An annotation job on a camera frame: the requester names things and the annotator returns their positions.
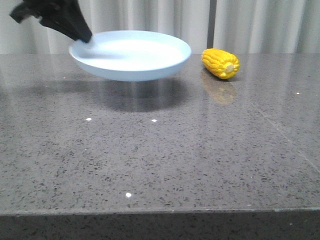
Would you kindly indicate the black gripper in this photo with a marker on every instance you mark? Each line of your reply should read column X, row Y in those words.
column 64, row 16

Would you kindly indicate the light blue plate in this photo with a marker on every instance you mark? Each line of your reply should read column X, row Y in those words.
column 131, row 55

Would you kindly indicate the yellow corn cob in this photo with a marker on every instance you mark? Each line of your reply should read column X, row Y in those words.
column 222, row 64

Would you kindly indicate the white curtain left panel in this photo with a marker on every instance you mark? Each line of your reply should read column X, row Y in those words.
column 190, row 20

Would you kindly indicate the white curtain panel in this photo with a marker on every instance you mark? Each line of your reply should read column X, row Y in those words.
column 267, row 26
column 190, row 20

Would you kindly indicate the white curtain right panel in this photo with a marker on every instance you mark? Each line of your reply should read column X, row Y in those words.
column 267, row 26

